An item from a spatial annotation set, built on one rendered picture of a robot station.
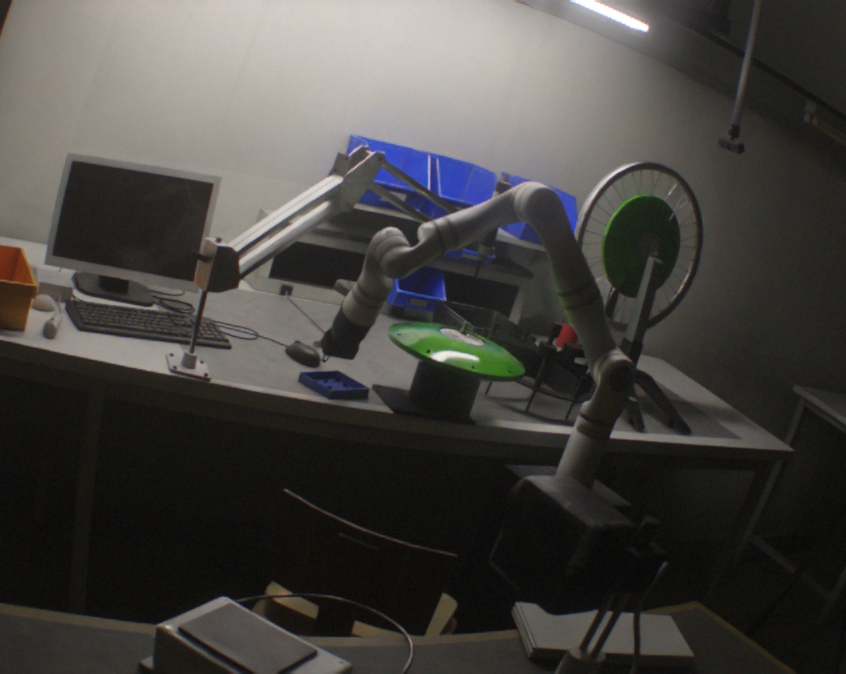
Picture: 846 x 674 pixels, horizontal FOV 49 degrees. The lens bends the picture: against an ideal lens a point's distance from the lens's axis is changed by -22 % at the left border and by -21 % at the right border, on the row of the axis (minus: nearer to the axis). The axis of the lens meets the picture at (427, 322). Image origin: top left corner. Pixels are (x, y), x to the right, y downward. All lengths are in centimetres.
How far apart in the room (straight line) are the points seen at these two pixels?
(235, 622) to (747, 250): 344
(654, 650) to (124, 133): 221
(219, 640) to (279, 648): 7
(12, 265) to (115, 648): 154
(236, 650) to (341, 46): 241
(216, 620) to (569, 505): 39
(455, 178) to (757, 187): 140
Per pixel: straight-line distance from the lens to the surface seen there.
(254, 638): 111
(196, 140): 314
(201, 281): 227
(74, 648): 112
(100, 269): 269
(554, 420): 281
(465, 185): 346
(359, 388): 254
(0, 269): 252
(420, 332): 250
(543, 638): 144
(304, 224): 238
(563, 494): 113
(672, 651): 151
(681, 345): 419
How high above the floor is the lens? 165
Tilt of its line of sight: 13 degrees down
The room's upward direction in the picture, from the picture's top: 17 degrees clockwise
